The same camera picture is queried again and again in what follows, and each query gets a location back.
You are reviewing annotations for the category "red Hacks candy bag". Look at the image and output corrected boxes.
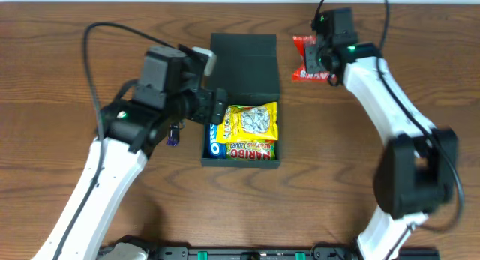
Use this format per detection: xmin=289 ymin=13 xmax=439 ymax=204
xmin=292 ymin=35 xmax=338 ymax=82

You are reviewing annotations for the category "blue Oreo cookie pack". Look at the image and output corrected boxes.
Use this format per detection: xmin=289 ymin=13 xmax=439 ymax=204
xmin=208 ymin=124 xmax=227 ymax=159

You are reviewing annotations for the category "dark blue chocolate bar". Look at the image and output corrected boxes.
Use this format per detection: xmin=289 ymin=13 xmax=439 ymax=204
xmin=166 ymin=125 xmax=180 ymax=147

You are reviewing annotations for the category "black gift box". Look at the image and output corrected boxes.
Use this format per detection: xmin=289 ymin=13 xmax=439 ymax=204
xmin=200 ymin=32 xmax=282 ymax=169

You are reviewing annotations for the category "yellow Hacks candy bag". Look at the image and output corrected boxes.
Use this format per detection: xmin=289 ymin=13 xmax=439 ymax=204
xmin=217 ymin=102 xmax=279 ymax=144

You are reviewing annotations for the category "green Haribo gummy bag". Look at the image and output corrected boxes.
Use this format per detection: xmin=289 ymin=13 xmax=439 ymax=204
xmin=226 ymin=140 xmax=276 ymax=160

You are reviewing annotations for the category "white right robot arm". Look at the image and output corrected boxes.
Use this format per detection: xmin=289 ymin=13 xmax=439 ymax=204
xmin=304 ymin=7 xmax=464 ymax=259

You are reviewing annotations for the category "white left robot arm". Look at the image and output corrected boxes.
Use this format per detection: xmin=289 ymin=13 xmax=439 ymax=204
xmin=34 ymin=79 xmax=228 ymax=259

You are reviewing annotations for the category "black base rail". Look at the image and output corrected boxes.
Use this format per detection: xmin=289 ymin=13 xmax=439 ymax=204
xmin=97 ymin=235 xmax=440 ymax=260

